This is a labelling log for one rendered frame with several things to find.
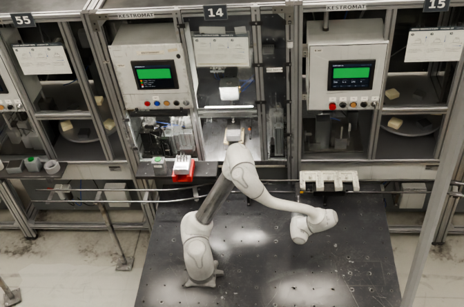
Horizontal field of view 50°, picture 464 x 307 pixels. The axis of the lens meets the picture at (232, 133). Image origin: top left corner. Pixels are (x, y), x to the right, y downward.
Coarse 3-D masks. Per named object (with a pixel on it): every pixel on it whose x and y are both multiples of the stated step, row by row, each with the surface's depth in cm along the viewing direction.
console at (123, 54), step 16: (112, 48) 278; (128, 48) 277; (144, 48) 276; (160, 48) 276; (176, 48) 275; (128, 64) 284; (144, 64) 282; (160, 64) 281; (176, 64) 282; (128, 80) 292; (176, 80) 288; (128, 96) 300; (144, 96) 299; (160, 96) 298; (176, 96) 297
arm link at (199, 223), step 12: (240, 144) 270; (228, 156) 266; (240, 156) 261; (252, 156) 267; (228, 168) 264; (228, 180) 270; (216, 192) 276; (228, 192) 276; (204, 204) 284; (216, 204) 280; (192, 216) 292; (204, 216) 286; (180, 228) 301; (192, 228) 290; (204, 228) 289
